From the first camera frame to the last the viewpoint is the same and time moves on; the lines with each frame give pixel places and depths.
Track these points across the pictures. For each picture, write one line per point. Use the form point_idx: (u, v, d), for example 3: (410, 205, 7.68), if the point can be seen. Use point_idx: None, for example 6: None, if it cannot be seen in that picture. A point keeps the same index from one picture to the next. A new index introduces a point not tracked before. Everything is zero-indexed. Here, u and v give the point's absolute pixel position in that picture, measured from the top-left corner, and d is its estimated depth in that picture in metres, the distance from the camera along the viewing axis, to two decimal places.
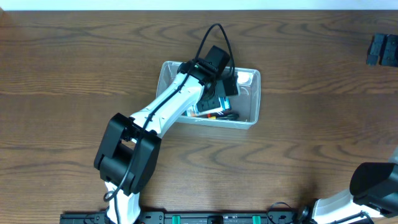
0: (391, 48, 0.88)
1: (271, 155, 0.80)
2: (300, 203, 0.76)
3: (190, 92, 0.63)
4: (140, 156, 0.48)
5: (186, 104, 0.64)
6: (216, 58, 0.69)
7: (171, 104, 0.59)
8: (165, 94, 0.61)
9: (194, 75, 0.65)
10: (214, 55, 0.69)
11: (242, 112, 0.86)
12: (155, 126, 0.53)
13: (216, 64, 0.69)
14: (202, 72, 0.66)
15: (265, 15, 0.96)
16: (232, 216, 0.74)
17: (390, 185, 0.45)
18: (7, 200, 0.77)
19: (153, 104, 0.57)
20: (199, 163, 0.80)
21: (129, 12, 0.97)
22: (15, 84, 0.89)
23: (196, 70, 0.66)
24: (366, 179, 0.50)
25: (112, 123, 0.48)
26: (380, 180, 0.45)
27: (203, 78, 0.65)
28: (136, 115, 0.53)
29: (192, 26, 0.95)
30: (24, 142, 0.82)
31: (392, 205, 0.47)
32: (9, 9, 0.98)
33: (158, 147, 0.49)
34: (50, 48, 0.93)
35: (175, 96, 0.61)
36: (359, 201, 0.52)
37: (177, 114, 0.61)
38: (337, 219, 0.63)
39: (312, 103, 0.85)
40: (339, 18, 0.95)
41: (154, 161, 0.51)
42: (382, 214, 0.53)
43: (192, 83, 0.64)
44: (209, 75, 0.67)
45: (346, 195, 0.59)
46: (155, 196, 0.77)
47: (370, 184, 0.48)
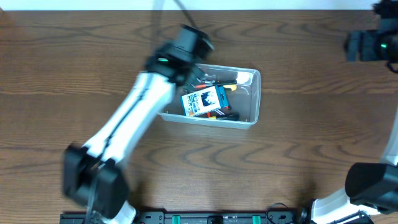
0: (368, 43, 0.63)
1: (272, 155, 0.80)
2: (300, 202, 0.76)
3: (155, 96, 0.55)
4: (101, 190, 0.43)
5: (156, 109, 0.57)
6: (186, 38, 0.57)
7: (134, 119, 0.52)
8: (126, 104, 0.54)
9: (158, 68, 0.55)
10: (185, 35, 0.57)
11: (242, 112, 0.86)
12: (112, 152, 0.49)
13: (186, 47, 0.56)
14: (168, 64, 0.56)
15: (265, 15, 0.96)
16: (232, 216, 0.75)
17: (385, 185, 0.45)
18: (7, 200, 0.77)
19: (112, 122, 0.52)
20: (199, 163, 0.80)
21: (129, 12, 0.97)
22: (15, 84, 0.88)
23: (162, 63, 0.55)
24: (360, 182, 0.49)
25: (64, 158, 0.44)
26: (375, 180, 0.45)
27: (170, 71, 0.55)
28: (92, 140, 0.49)
29: (192, 26, 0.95)
30: (24, 142, 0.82)
31: (390, 203, 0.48)
32: (8, 9, 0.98)
33: (120, 175, 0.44)
34: (50, 48, 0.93)
35: (137, 106, 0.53)
36: (356, 202, 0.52)
37: (144, 124, 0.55)
38: (337, 219, 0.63)
39: (312, 103, 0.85)
40: (339, 18, 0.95)
41: (125, 185, 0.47)
42: (379, 211, 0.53)
43: (157, 86, 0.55)
44: (180, 63, 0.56)
45: (341, 195, 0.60)
46: (155, 196, 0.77)
47: (365, 186, 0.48)
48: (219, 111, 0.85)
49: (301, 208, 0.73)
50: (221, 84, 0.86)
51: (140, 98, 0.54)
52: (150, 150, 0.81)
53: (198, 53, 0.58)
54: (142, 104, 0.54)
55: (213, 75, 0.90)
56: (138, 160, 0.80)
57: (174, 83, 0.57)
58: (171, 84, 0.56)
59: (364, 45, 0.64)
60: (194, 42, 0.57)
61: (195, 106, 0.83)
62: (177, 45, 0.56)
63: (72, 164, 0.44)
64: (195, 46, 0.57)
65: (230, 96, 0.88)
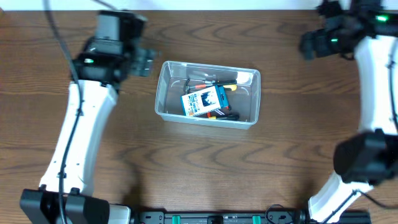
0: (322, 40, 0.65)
1: (271, 155, 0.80)
2: (300, 203, 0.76)
3: (96, 107, 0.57)
4: (74, 218, 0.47)
5: (102, 117, 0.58)
6: (109, 29, 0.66)
7: (81, 140, 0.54)
8: (68, 128, 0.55)
9: (96, 68, 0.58)
10: (106, 25, 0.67)
11: (242, 112, 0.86)
12: (71, 181, 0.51)
13: (115, 37, 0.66)
14: (103, 59, 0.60)
15: (265, 15, 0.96)
16: (232, 216, 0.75)
17: (369, 151, 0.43)
18: (7, 200, 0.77)
19: (58, 152, 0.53)
20: (199, 163, 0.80)
21: (129, 12, 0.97)
22: (15, 83, 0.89)
23: (94, 63, 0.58)
24: (347, 154, 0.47)
25: (25, 206, 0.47)
26: (359, 152, 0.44)
27: (104, 71, 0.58)
28: (46, 179, 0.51)
29: (192, 26, 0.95)
30: (24, 142, 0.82)
31: (378, 173, 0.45)
32: (9, 9, 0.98)
33: (86, 200, 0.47)
34: (50, 48, 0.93)
35: (79, 125, 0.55)
36: (348, 180, 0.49)
37: (96, 139, 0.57)
38: (335, 210, 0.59)
39: (312, 103, 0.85)
40: None
41: (97, 203, 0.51)
42: (370, 185, 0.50)
43: (92, 91, 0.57)
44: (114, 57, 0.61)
45: (334, 180, 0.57)
46: (155, 196, 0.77)
47: (352, 158, 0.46)
48: (219, 111, 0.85)
49: (299, 211, 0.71)
50: (221, 84, 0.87)
51: (81, 113, 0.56)
52: (150, 150, 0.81)
53: (125, 36, 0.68)
54: (84, 121, 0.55)
55: (213, 75, 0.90)
56: (138, 160, 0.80)
57: (114, 83, 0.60)
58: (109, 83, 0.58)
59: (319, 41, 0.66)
60: (120, 28, 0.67)
61: (195, 106, 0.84)
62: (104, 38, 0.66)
63: (33, 207, 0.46)
64: (122, 32, 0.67)
65: (230, 96, 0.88)
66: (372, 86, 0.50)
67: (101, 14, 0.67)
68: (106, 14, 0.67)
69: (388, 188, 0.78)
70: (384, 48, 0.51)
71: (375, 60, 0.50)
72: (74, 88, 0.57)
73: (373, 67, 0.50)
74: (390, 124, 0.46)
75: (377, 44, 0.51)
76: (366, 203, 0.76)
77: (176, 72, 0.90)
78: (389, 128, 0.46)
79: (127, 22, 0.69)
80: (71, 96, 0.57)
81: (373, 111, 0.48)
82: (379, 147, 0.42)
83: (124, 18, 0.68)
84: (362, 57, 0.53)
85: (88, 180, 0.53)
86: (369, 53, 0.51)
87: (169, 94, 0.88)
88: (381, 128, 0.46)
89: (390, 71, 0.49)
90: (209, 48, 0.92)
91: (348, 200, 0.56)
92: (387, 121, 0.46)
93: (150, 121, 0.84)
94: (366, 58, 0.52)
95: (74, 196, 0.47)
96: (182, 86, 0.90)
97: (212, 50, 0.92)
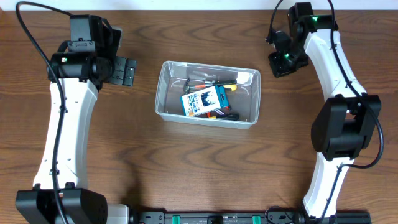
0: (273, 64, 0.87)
1: (271, 155, 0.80)
2: (299, 202, 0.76)
3: (78, 102, 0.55)
4: (73, 213, 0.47)
5: (87, 112, 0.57)
6: (80, 29, 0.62)
7: (68, 135, 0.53)
8: (54, 126, 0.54)
9: (73, 65, 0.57)
10: (78, 26, 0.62)
11: (242, 112, 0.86)
12: (66, 176, 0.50)
13: (88, 36, 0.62)
14: (78, 56, 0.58)
15: (265, 15, 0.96)
16: (232, 216, 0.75)
17: (337, 117, 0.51)
18: (8, 200, 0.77)
19: (47, 150, 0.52)
20: (199, 163, 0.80)
21: (128, 12, 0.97)
22: (15, 83, 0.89)
23: (69, 61, 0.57)
24: (320, 128, 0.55)
25: (20, 205, 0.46)
26: (328, 117, 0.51)
27: (81, 67, 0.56)
28: (39, 178, 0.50)
29: (192, 26, 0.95)
30: (23, 142, 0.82)
31: (349, 138, 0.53)
32: (8, 9, 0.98)
33: (84, 193, 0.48)
34: (50, 48, 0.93)
35: (63, 122, 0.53)
36: (331, 155, 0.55)
37: (84, 134, 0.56)
38: (328, 197, 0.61)
39: (312, 103, 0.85)
40: (339, 18, 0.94)
41: (94, 198, 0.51)
42: (352, 158, 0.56)
43: (72, 87, 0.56)
44: (88, 53, 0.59)
45: (318, 167, 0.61)
46: (155, 196, 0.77)
47: (325, 129, 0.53)
48: (219, 111, 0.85)
49: (298, 214, 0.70)
50: (221, 84, 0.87)
51: (64, 109, 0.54)
52: (150, 150, 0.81)
53: (99, 35, 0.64)
54: (69, 116, 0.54)
55: (213, 75, 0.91)
56: (138, 160, 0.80)
57: (92, 78, 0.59)
58: (89, 78, 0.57)
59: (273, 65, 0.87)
60: (92, 28, 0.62)
61: (195, 106, 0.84)
62: (78, 38, 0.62)
63: (28, 206, 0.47)
64: (95, 32, 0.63)
65: (230, 96, 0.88)
66: (324, 68, 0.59)
67: (71, 18, 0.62)
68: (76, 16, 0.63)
69: (388, 188, 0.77)
70: (324, 37, 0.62)
71: (319, 48, 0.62)
72: (55, 87, 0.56)
73: (320, 53, 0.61)
74: (347, 91, 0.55)
75: (317, 35, 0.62)
76: (365, 203, 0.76)
77: (176, 72, 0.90)
78: (347, 93, 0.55)
79: (99, 22, 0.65)
80: (54, 94, 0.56)
81: (331, 84, 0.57)
82: (342, 110, 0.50)
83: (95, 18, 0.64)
84: (310, 51, 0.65)
85: (82, 174, 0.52)
86: (314, 44, 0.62)
87: (169, 94, 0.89)
88: (341, 94, 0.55)
89: (333, 53, 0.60)
90: (209, 48, 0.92)
91: (337, 182, 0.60)
92: (344, 89, 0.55)
93: (150, 121, 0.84)
94: (314, 48, 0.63)
95: (69, 191, 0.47)
96: (182, 86, 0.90)
97: (212, 50, 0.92)
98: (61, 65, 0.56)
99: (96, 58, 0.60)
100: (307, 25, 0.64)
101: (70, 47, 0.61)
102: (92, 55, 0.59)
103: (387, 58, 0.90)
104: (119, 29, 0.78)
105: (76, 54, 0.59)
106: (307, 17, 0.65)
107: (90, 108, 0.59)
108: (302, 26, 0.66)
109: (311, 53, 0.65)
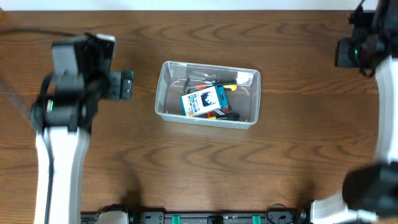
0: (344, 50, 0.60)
1: (271, 155, 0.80)
2: (298, 202, 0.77)
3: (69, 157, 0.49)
4: None
5: (81, 160, 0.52)
6: (63, 64, 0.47)
7: (58, 196, 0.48)
8: (43, 184, 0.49)
9: (59, 110, 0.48)
10: (58, 61, 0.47)
11: (241, 112, 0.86)
12: None
13: (74, 70, 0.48)
14: (64, 102, 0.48)
15: (265, 15, 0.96)
16: (232, 216, 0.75)
17: (384, 185, 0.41)
18: (7, 200, 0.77)
19: (40, 210, 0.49)
20: (199, 163, 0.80)
21: (128, 12, 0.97)
22: (15, 84, 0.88)
23: (56, 110, 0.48)
24: (357, 180, 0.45)
25: None
26: (372, 181, 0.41)
27: (69, 114, 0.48)
28: None
29: (191, 26, 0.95)
30: (23, 142, 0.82)
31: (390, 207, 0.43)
32: (8, 9, 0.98)
33: None
34: (50, 49, 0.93)
35: (53, 185, 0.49)
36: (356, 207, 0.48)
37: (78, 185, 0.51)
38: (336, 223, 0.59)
39: (312, 103, 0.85)
40: (339, 18, 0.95)
41: None
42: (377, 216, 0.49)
43: (60, 142, 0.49)
44: (78, 94, 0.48)
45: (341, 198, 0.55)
46: (155, 197, 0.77)
47: (363, 186, 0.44)
48: (219, 111, 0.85)
49: (300, 210, 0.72)
50: (221, 85, 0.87)
51: (53, 170, 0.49)
52: (150, 150, 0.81)
53: (87, 62, 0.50)
54: (59, 177, 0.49)
55: (213, 75, 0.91)
56: (138, 160, 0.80)
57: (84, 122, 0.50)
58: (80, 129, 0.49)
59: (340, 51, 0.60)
60: (80, 58, 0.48)
61: (195, 106, 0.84)
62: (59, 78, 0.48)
63: None
64: (83, 60, 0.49)
65: (230, 96, 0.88)
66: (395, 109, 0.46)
67: (53, 47, 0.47)
68: (57, 44, 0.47)
69: None
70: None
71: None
72: (41, 142, 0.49)
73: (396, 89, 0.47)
74: None
75: None
76: None
77: (176, 72, 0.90)
78: None
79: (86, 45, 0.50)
80: (41, 150, 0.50)
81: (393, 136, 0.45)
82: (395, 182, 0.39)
83: (79, 46, 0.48)
84: (384, 81, 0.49)
85: None
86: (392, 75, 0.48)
87: (169, 94, 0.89)
88: None
89: None
90: (209, 48, 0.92)
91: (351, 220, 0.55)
92: None
93: (150, 121, 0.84)
94: (390, 81, 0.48)
95: None
96: (182, 86, 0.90)
97: (212, 50, 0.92)
98: (47, 114, 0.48)
99: (87, 97, 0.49)
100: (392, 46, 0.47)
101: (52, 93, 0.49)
102: (81, 99, 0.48)
103: None
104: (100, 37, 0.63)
105: (64, 98, 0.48)
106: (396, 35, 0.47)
107: (83, 154, 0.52)
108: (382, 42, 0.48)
109: (384, 81, 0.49)
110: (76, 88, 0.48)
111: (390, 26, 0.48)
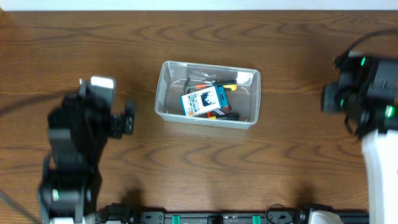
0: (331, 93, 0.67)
1: (271, 155, 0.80)
2: (298, 202, 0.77)
3: None
4: None
5: None
6: (63, 147, 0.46)
7: None
8: None
9: (65, 196, 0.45)
10: (58, 145, 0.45)
11: (241, 112, 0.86)
12: None
13: (75, 150, 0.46)
14: (67, 185, 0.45)
15: (265, 15, 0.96)
16: (232, 216, 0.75)
17: None
18: (7, 200, 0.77)
19: None
20: (199, 163, 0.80)
21: (129, 12, 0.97)
22: (15, 84, 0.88)
23: (61, 197, 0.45)
24: None
25: None
26: None
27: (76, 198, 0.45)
28: None
29: (191, 26, 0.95)
30: (23, 142, 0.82)
31: None
32: (9, 9, 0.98)
33: None
34: (50, 49, 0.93)
35: None
36: None
37: None
38: None
39: (312, 103, 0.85)
40: (339, 18, 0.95)
41: None
42: None
43: None
44: (81, 175, 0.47)
45: None
46: (155, 197, 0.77)
47: None
48: (219, 111, 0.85)
49: (299, 211, 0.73)
50: (221, 84, 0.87)
51: None
52: (150, 150, 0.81)
53: (84, 135, 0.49)
54: None
55: (213, 75, 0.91)
56: (138, 160, 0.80)
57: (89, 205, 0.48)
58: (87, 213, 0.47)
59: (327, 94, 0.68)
60: (79, 134, 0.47)
61: (195, 106, 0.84)
62: (58, 157, 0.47)
63: None
64: (81, 135, 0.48)
65: (230, 96, 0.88)
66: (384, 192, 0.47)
67: (48, 132, 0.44)
68: (51, 124, 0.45)
69: None
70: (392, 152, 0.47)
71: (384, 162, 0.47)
72: None
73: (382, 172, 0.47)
74: None
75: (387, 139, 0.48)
76: (365, 203, 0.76)
77: (176, 72, 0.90)
78: None
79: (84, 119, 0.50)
80: None
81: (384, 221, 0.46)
82: None
83: (76, 123, 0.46)
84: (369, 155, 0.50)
85: None
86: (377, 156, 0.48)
87: (169, 94, 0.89)
88: None
89: None
90: (209, 48, 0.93)
91: None
92: None
93: (150, 121, 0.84)
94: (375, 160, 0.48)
95: None
96: (182, 86, 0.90)
97: (212, 50, 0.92)
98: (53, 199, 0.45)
99: (91, 177, 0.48)
100: (377, 120, 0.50)
101: (53, 169, 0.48)
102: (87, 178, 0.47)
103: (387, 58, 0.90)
104: (95, 84, 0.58)
105: (66, 183, 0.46)
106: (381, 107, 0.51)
107: None
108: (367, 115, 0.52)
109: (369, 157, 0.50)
110: (79, 167, 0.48)
111: (372, 93, 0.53)
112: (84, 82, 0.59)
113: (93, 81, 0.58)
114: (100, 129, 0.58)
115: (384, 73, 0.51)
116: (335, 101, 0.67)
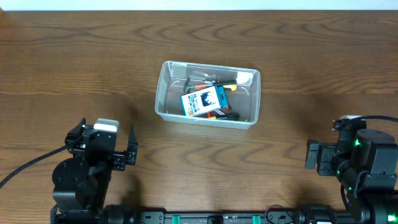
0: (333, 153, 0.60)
1: (271, 155, 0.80)
2: (298, 202, 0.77)
3: None
4: None
5: None
6: (69, 204, 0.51)
7: None
8: None
9: None
10: (64, 203, 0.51)
11: (241, 112, 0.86)
12: None
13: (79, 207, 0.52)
14: None
15: (265, 15, 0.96)
16: (232, 216, 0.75)
17: None
18: (7, 200, 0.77)
19: None
20: (199, 163, 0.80)
21: (129, 12, 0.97)
22: (15, 84, 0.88)
23: None
24: None
25: None
26: None
27: None
28: None
29: (192, 26, 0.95)
30: (23, 142, 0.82)
31: None
32: (8, 9, 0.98)
33: None
34: (50, 49, 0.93)
35: None
36: None
37: None
38: None
39: (312, 103, 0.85)
40: (339, 18, 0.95)
41: None
42: None
43: None
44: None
45: None
46: (155, 197, 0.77)
47: None
48: (219, 111, 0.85)
49: (298, 212, 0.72)
50: (221, 84, 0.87)
51: None
52: (150, 150, 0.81)
53: (88, 191, 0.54)
54: None
55: (213, 75, 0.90)
56: (138, 161, 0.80)
57: None
58: None
59: (323, 158, 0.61)
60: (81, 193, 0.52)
61: (195, 106, 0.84)
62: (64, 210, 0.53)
63: None
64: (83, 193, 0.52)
65: (230, 96, 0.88)
66: None
67: (53, 193, 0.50)
68: (56, 187, 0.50)
69: None
70: None
71: None
72: None
73: None
74: None
75: None
76: None
77: (176, 72, 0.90)
78: None
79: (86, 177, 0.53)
80: None
81: None
82: None
83: (80, 183, 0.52)
84: None
85: None
86: None
87: (169, 94, 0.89)
88: None
89: None
90: (209, 48, 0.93)
91: None
92: None
93: (150, 121, 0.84)
94: None
95: None
96: (181, 86, 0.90)
97: (212, 50, 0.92)
98: None
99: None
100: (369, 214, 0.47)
101: (60, 217, 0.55)
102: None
103: (386, 58, 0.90)
104: (98, 128, 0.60)
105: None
106: (379, 204, 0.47)
107: None
108: (365, 212, 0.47)
109: None
110: (84, 216, 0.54)
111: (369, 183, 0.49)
112: (88, 126, 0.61)
113: (96, 126, 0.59)
114: (105, 173, 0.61)
115: (380, 159, 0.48)
116: (332, 165, 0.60)
